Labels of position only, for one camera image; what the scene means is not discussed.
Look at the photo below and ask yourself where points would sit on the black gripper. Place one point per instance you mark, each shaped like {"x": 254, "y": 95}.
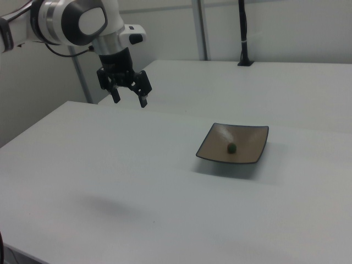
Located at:
{"x": 118, "y": 66}

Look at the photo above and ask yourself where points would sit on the red strawberry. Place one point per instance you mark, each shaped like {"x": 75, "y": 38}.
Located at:
{"x": 231, "y": 148}

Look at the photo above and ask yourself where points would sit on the square brown ceramic plate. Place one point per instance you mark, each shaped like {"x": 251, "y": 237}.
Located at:
{"x": 247, "y": 148}

